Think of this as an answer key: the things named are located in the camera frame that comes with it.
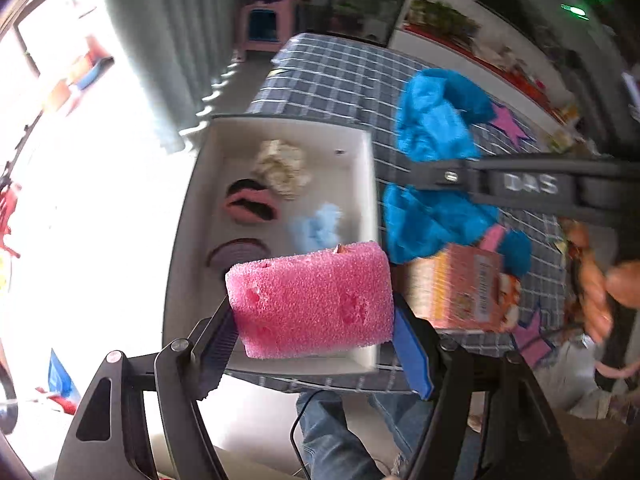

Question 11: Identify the grey green curtain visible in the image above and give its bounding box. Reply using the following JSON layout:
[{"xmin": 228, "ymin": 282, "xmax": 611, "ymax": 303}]
[{"xmin": 103, "ymin": 0, "xmax": 240, "ymax": 153}]

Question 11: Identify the red orange cardboard box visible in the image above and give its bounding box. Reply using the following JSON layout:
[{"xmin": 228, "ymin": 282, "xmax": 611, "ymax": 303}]
[{"xmin": 392, "ymin": 244, "xmax": 521, "ymax": 333}]

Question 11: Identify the black cable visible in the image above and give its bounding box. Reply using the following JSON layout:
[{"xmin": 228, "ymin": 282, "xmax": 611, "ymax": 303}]
[{"xmin": 290, "ymin": 388, "xmax": 327, "ymax": 480}]

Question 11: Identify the cream polka dot scrunchie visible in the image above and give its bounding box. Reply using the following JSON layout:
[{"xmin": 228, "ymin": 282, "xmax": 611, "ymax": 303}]
[{"xmin": 252, "ymin": 139, "xmax": 311, "ymax": 200}]

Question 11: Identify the pink plastic stool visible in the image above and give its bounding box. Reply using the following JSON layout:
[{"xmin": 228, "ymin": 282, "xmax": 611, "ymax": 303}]
[{"xmin": 236, "ymin": 0, "xmax": 299, "ymax": 62}]

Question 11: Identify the light blue fluffy cloth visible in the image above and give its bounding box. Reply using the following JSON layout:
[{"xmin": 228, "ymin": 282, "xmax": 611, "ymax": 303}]
[{"xmin": 290, "ymin": 203, "xmax": 343, "ymax": 254}]

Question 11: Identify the person's right hand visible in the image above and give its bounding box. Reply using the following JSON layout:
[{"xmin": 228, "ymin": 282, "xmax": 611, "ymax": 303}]
[{"xmin": 561, "ymin": 220, "xmax": 640, "ymax": 344}]

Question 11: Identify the blue mesh cloth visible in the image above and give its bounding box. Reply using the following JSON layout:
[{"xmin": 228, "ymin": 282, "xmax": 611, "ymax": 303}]
[{"xmin": 382, "ymin": 67, "xmax": 534, "ymax": 279}]

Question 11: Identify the grey checked star tablecloth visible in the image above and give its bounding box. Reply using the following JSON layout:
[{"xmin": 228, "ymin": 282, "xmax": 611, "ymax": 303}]
[{"xmin": 234, "ymin": 32, "xmax": 565, "ymax": 394}]

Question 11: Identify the pink sponge block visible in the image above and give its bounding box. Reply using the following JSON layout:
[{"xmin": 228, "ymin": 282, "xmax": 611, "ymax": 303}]
[{"xmin": 224, "ymin": 242, "xmax": 394, "ymax": 360}]

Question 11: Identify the white storage box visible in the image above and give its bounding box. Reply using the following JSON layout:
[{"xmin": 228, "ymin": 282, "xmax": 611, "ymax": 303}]
[{"xmin": 162, "ymin": 112, "xmax": 381, "ymax": 380}]

